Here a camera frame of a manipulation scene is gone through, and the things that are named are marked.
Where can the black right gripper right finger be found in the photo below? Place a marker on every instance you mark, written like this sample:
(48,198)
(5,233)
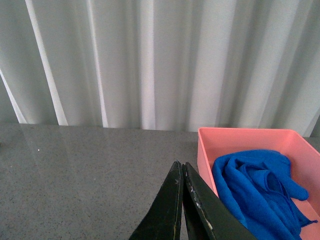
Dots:
(206,217)

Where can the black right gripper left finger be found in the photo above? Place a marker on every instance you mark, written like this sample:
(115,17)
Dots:
(164,218)

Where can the blue microfiber cloth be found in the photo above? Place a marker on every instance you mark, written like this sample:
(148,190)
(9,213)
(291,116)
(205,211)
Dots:
(257,188)

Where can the pink plastic bin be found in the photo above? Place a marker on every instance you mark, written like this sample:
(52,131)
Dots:
(214,142)

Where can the white pleated curtain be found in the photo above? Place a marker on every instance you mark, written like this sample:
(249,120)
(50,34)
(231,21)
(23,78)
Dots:
(161,64)

